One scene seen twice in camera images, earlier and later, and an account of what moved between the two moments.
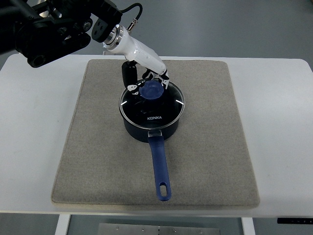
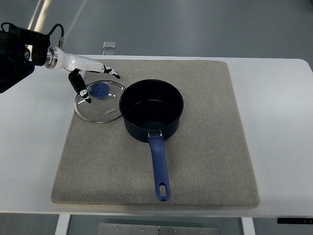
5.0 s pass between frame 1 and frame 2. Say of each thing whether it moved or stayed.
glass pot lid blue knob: moved
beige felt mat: stayed
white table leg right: stayed
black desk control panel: stayed
